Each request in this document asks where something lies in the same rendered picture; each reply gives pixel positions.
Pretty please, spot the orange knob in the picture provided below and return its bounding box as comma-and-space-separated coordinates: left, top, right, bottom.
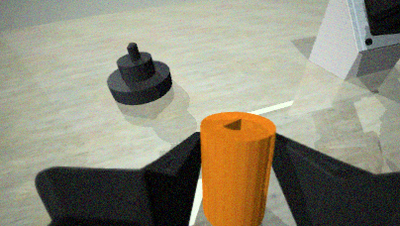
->
200, 112, 276, 226

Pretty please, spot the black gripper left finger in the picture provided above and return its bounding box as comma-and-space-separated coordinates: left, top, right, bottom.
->
35, 132, 201, 226

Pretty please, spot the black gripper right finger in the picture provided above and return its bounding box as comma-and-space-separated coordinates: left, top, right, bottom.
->
271, 133, 400, 226

